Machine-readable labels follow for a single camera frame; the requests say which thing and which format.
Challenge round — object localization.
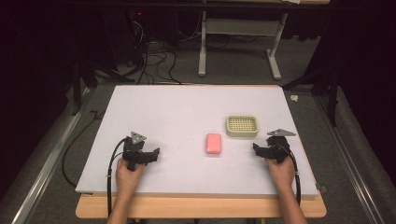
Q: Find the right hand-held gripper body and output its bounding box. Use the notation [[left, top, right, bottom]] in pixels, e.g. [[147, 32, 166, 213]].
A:
[[262, 128, 297, 165]]

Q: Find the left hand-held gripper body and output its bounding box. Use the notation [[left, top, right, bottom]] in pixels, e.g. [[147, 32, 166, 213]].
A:
[[121, 131, 154, 173]]

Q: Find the person's right hand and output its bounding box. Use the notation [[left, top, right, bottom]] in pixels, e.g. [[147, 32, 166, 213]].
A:
[[264, 155, 296, 193]]

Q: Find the person's left hand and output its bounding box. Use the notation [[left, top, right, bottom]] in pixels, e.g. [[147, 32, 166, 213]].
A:
[[115, 157, 146, 196]]

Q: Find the pale green soap dish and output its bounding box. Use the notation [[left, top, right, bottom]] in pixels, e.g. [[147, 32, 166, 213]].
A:
[[225, 115, 260, 138]]

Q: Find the pink soap bar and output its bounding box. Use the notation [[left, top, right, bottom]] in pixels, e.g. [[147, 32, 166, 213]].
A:
[[205, 133, 222, 155]]

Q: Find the white foam board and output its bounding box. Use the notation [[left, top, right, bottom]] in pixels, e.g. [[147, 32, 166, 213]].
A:
[[75, 84, 319, 198]]

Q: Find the wooden table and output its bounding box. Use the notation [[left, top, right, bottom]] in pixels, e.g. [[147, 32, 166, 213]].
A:
[[75, 83, 328, 219]]

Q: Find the black metal stand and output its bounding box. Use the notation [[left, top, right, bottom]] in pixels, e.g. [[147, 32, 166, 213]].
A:
[[281, 60, 341, 128], [70, 57, 136, 117]]

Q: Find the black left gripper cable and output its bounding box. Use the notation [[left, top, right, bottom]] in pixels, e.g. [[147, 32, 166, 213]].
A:
[[106, 137, 128, 218]]

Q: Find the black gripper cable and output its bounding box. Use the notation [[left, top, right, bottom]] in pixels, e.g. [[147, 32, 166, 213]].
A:
[[106, 137, 128, 218], [281, 144, 303, 206]]

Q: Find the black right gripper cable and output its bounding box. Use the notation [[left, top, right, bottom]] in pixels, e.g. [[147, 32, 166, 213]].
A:
[[281, 144, 303, 206]]

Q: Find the black floor cable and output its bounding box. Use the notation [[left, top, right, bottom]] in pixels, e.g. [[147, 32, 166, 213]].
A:
[[61, 109, 106, 189]]

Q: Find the silver metal floor rail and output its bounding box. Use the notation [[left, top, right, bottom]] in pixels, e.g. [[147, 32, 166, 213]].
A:
[[11, 88, 96, 224], [313, 92, 388, 224]]

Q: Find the tangle of black floor cables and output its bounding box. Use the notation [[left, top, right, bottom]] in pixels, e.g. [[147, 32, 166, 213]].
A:
[[125, 18, 185, 86]]

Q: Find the white metal desk frame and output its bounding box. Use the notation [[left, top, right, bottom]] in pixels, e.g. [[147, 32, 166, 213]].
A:
[[197, 8, 290, 81]]

